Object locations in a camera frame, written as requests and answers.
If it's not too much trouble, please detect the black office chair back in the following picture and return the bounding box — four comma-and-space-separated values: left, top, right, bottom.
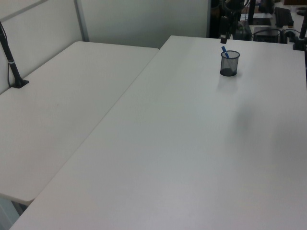
274, 6, 295, 27

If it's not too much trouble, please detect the white side table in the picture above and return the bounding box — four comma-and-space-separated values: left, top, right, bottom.
0, 41, 160, 206

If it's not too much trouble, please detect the black camera pole with base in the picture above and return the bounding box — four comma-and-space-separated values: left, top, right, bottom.
0, 21, 30, 90

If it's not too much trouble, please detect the black pole with table clamp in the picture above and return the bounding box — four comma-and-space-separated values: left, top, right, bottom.
292, 13, 307, 51

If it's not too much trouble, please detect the black vertical stand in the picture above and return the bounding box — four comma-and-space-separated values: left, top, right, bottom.
248, 0, 256, 26

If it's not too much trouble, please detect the grey partition post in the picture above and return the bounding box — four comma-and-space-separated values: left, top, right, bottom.
73, 0, 90, 43

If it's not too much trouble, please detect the black mesh pen cup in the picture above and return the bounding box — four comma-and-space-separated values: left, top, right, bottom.
220, 49, 241, 77

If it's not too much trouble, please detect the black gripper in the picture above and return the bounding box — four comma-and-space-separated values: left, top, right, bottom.
220, 0, 242, 45

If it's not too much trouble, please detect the dark computer box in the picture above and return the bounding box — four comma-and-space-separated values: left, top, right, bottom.
253, 26, 282, 43

